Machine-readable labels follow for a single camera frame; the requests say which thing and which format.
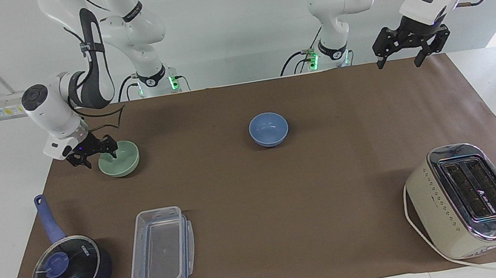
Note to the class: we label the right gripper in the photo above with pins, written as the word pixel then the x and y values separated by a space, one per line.
pixel 83 148

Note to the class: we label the blue bowl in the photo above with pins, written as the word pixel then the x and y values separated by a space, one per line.
pixel 269 130

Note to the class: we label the glass lid with blue knob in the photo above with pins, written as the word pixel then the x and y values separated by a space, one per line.
pixel 66 271

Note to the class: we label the clear plastic container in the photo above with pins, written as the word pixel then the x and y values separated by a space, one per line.
pixel 161 252

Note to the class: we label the white wall socket strip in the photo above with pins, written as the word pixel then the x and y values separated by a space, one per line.
pixel 8 107

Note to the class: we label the green bowl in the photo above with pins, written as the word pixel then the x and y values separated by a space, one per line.
pixel 124 161

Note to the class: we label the cream and chrome toaster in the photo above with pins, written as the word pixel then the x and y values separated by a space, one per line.
pixel 443 207

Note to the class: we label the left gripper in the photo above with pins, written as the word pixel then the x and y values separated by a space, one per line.
pixel 419 27

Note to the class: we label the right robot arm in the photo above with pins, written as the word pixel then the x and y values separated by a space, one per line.
pixel 138 29

